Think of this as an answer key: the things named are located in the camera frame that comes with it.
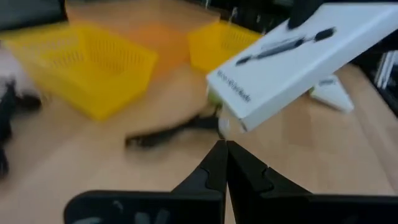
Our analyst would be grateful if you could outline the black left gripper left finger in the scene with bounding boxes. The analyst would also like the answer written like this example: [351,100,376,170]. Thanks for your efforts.
[63,139,229,224]

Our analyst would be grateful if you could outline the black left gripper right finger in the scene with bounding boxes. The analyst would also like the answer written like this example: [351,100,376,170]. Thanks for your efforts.
[226,139,398,224]

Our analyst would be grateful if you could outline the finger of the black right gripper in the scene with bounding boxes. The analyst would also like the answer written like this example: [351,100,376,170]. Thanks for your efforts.
[286,0,326,31]

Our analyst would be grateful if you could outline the white oblong product box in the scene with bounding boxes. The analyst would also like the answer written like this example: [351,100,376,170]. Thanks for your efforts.
[206,1,398,133]

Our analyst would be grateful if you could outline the black cable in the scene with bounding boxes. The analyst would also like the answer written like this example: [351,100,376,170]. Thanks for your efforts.
[124,110,233,149]

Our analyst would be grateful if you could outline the white square product box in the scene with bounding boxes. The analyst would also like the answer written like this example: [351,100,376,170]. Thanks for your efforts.
[309,74,355,113]

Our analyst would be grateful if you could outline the yellow plastic basket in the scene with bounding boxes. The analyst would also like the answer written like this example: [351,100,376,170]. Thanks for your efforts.
[4,23,159,121]
[187,21,262,75]

